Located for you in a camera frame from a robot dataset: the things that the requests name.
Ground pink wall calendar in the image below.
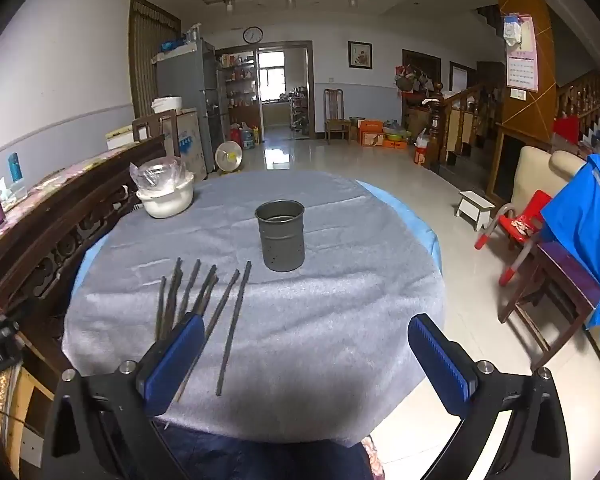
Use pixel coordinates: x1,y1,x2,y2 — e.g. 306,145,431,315
503,14,539,91

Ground dark chopstick six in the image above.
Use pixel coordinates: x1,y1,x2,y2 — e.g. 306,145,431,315
155,276,166,341

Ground dark chopstick five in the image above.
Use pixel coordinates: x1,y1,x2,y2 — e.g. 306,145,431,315
161,258,182,339

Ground cream sofa armchair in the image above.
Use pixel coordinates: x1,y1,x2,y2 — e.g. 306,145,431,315
509,146,585,214

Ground dark chopstick one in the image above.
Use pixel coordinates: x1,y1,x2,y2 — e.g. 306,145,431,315
215,260,252,396

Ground carved dark wooden bench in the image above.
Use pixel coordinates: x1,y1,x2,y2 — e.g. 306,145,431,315
0,136,166,374

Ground grey metal utensil cup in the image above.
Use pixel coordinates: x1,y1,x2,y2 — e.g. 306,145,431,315
254,200,306,272

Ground dark chopstick two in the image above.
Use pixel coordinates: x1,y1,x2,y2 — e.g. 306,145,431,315
175,270,240,403

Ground orange cardboard box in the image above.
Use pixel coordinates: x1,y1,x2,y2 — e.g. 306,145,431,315
358,119,385,148

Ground wooden chair by wall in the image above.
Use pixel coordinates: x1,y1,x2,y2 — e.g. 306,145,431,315
323,89,351,143

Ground dark chopstick three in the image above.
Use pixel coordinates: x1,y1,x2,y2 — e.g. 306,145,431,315
192,264,216,315

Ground round electric heater fan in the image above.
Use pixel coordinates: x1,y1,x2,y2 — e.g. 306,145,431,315
214,141,244,174

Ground round wall clock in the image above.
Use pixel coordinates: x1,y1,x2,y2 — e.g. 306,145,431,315
242,26,264,44

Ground framed wall picture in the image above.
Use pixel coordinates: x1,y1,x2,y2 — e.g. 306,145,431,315
348,41,373,70

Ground red plastic child chair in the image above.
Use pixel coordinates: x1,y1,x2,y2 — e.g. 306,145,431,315
475,190,552,287

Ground grey refrigerator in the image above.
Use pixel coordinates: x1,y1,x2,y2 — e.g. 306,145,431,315
152,37,230,172

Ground dark chopstick four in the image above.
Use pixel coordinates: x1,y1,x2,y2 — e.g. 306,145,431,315
178,259,201,321

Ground dark wooden side chair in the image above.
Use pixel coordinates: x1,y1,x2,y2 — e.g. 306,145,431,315
498,242,600,372

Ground white bowl with plastic bag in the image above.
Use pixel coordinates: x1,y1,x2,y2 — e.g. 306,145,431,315
130,156,195,219

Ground small white step stool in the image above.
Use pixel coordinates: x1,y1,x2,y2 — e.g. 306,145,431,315
455,191,495,232

